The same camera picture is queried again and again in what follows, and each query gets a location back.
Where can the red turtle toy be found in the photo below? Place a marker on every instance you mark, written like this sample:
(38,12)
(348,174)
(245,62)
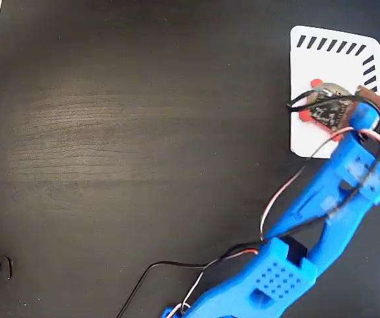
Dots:
(332,88)

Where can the camera circuit board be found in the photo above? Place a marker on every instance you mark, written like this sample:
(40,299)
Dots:
(329,112)

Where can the white slotted tray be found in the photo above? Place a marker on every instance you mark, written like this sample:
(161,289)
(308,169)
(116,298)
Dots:
(325,59)

